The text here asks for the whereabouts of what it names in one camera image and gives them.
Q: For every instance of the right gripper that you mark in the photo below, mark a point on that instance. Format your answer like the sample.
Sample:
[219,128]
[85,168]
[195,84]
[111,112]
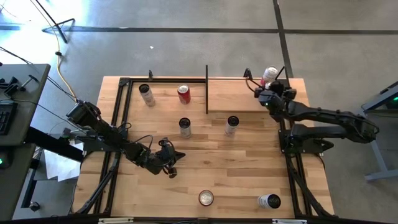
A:
[275,93]

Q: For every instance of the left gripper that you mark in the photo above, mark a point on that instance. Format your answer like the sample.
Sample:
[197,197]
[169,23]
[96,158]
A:
[166,155]

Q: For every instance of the white slim Celsius can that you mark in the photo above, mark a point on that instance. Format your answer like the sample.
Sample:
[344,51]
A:
[269,201]
[185,127]
[231,125]

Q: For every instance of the red soda can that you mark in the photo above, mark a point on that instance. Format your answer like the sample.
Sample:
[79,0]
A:
[206,198]

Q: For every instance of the red Coke can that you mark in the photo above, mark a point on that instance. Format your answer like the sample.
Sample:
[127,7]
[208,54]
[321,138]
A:
[184,94]

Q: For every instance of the white slim can palm print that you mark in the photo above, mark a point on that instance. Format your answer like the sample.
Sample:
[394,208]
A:
[146,95]

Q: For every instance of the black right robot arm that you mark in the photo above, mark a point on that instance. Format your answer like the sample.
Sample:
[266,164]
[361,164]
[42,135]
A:
[326,116]

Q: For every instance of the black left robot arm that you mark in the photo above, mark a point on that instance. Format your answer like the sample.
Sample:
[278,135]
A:
[102,127]

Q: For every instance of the white label strip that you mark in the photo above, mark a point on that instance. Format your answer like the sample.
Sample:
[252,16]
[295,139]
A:
[289,221]
[115,220]

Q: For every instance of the white paper sheets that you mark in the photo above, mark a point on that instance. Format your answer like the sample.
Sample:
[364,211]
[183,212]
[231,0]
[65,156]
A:
[60,165]

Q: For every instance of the black device green light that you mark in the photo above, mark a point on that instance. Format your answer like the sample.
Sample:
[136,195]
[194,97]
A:
[394,100]
[2,158]

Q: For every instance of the black desk support beam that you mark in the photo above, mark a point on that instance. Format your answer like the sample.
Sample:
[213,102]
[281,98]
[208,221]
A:
[53,146]

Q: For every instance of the black caster wheel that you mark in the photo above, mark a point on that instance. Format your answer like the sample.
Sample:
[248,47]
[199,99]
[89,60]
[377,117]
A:
[34,206]

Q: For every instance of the dark grey desk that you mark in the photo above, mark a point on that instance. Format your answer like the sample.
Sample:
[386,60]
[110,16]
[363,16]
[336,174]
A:
[25,93]

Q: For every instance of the black clamp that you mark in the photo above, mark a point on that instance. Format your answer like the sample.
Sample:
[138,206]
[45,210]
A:
[11,87]
[29,80]

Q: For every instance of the black keyboard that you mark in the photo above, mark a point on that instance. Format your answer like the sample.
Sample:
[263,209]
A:
[5,117]

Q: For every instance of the black tripod stand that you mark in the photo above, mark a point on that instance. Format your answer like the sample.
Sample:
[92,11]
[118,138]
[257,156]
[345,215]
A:
[54,25]

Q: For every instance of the black frame bracket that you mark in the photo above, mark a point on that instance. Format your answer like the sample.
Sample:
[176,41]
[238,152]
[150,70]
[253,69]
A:
[150,74]
[247,74]

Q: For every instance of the black aluminium table frame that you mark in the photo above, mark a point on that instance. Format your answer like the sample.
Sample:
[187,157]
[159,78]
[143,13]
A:
[168,80]

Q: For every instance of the black diagonal frame strut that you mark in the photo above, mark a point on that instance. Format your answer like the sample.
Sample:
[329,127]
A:
[306,191]
[99,186]

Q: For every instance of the grey metal workbench frame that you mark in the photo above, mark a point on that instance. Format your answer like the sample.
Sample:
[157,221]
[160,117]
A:
[374,149]

